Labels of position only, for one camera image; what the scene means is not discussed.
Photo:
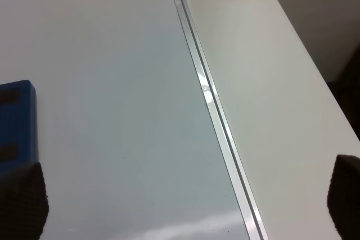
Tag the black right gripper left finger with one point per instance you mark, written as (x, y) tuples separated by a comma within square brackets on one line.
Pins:
[(24, 202)]

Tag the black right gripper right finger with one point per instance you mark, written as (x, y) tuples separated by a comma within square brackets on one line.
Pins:
[(343, 196)]

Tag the blue board eraser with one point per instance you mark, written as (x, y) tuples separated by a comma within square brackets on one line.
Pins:
[(19, 137)]

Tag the white whiteboard with aluminium frame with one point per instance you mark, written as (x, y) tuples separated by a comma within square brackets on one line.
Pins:
[(132, 137)]

